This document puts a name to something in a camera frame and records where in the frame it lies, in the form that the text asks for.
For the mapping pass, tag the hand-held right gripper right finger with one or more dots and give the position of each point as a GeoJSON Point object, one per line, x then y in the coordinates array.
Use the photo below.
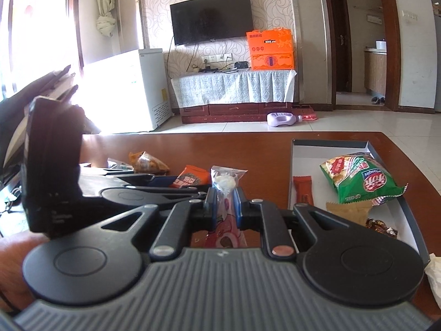
{"type": "Point", "coordinates": [237, 208]}

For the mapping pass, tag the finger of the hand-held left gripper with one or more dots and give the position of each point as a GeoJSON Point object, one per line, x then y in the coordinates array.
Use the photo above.
{"type": "Point", "coordinates": [186, 197]}
{"type": "Point", "coordinates": [163, 180]}

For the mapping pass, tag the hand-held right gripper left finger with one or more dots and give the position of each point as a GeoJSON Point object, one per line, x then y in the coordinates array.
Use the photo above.
{"type": "Point", "coordinates": [213, 208]}

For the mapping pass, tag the orange-red snack packet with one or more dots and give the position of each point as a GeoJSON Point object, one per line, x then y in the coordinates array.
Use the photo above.
{"type": "Point", "coordinates": [191, 177]}

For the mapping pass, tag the orange-brown bread packet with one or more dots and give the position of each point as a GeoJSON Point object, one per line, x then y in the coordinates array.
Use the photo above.
{"type": "Point", "coordinates": [150, 163]}

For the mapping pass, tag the clear pink candy packet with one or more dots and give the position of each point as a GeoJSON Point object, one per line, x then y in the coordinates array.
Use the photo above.
{"type": "Point", "coordinates": [225, 181]}

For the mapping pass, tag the orange-red snack bar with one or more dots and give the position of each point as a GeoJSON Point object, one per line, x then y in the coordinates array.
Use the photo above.
{"type": "Point", "coordinates": [303, 189]}

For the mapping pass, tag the grey cardboard box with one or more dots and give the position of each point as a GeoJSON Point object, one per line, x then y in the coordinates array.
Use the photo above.
{"type": "Point", "coordinates": [306, 158]}

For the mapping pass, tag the brown paper snack packet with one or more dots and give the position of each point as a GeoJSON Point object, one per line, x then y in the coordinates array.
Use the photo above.
{"type": "Point", "coordinates": [348, 212]}

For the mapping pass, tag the shiny candy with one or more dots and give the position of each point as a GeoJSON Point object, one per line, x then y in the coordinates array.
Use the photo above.
{"type": "Point", "coordinates": [380, 228]}

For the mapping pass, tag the person's left hand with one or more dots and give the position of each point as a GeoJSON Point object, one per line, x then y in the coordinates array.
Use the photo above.
{"type": "Point", "coordinates": [15, 269]}

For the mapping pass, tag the dark wooden television cabinet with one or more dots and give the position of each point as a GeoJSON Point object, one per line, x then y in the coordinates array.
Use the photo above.
{"type": "Point", "coordinates": [237, 112]}

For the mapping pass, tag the white chest freezer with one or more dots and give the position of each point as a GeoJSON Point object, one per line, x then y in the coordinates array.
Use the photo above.
{"type": "Point", "coordinates": [120, 93]}

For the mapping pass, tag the purple detergent bottle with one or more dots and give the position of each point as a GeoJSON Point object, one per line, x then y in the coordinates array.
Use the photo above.
{"type": "Point", "coordinates": [282, 119]}

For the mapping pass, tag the pale patterned tablecloth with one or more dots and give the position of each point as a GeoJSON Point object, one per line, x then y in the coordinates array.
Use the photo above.
{"type": "Point", "coordinates": [234, 88]}

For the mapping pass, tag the red flat floor object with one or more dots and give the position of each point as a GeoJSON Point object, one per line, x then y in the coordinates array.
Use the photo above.
{"type": "Point", "coordinates": [306, 114]}

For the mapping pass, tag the black power strip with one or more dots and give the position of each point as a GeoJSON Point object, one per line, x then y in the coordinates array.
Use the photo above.
{"type": "Point", "coordinates": [207, 70]}

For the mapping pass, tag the window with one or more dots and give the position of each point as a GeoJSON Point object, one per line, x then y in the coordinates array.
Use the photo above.
{"type": "Point", "coordinates": [38, 31]}

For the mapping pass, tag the small black box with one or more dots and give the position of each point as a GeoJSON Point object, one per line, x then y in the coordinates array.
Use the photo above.
{"type": "Point", "coordinates": [242, 65]}

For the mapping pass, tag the orange gift box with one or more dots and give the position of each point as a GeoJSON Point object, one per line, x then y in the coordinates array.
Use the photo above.
{"type": "Point", "coordinates": [270, 50]}

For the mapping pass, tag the tied pale curtain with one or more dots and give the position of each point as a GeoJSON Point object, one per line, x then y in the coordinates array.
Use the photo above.
{"type": "Point", "coordinates": [105, 7]}

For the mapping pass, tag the black flat television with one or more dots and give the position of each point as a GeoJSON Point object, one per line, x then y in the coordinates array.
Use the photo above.
{"type": "Point", "coordinates": [210, 17]}

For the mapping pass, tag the pair of slippers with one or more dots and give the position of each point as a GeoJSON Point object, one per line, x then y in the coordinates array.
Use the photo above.
{"type": "Point", "coordinates": [378, 100]}

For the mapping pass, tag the wooden kitchen cabinet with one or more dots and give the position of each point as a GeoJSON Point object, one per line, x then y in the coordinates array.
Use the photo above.
{"type": "Point", "coordinates": [375, 72]}

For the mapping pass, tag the dark wooden door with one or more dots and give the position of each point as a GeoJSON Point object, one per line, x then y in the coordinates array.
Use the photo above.
{"type": "Point", "coordinates": [339, 34]}

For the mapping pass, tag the white tissue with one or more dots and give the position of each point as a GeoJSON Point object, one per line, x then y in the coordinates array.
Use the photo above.
{"type": "Point", "coordinates": [434, 279]}

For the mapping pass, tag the white pot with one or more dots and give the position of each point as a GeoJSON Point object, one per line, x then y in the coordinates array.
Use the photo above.
{"type": "Point", "coordinates": [381, 45]}

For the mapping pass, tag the silver refrigerator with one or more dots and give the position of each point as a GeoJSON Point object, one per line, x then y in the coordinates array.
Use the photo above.
{"type": "Point", "coordinates": [438, 76]}

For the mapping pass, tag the white wall sockets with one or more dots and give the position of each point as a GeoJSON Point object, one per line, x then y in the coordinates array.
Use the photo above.
{"type": "Point", "coordinates": [217, 58]}

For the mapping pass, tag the white wall-mounted box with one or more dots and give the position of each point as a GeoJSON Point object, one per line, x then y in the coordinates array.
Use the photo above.
{"type": "Point", "coordinates": [374, 18]}

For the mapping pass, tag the white light switch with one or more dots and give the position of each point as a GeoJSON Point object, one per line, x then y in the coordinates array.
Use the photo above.
{"type": "Point", "coordinates": [410, 15]}

